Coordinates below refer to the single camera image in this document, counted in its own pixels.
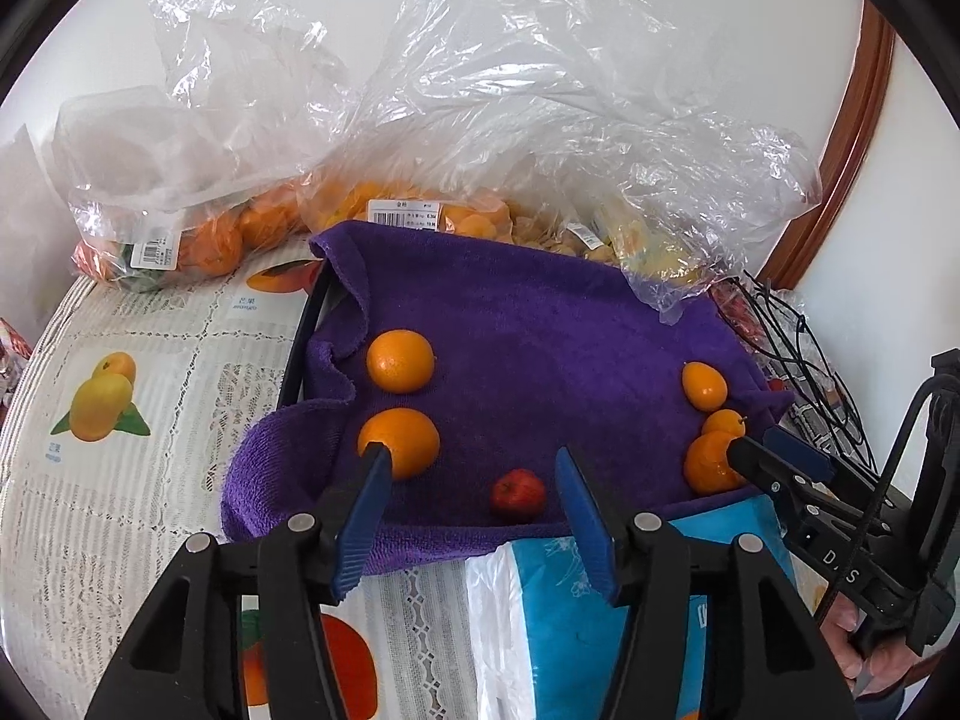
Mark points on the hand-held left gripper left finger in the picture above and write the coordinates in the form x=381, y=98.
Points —
x=360, y=532

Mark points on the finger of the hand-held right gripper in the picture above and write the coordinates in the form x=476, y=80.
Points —
x=757, y=465
x=802, y=456

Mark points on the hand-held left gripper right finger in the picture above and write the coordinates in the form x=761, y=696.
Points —
x=592, y=532

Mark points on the orange mandarin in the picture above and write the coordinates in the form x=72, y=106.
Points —
x=724, y=422
x=706, y=465
x=400, y=360
x=405, y=439
x=705, y=385

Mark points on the small red apple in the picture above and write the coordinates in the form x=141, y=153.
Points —
x=517, y=495

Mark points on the person's right hand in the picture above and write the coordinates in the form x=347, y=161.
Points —
x=862, y=652

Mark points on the patterned flat pouch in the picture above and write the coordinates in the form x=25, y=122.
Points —
x=825, y=420

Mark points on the blue tissue pack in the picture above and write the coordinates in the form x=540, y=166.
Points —
x=547, y=645

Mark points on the bag of red fruit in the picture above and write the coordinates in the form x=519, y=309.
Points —
x=739, y=322

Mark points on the purple towel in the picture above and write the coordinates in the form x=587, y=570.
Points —
x=540, y=360

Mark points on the clear bag of yellow fruit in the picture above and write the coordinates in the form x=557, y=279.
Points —
x=675, y=225

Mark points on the large clear bag of oranges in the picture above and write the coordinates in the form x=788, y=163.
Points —
x=487, y=90

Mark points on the brown wooden door frame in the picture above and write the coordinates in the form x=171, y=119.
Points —
x=847, y=142

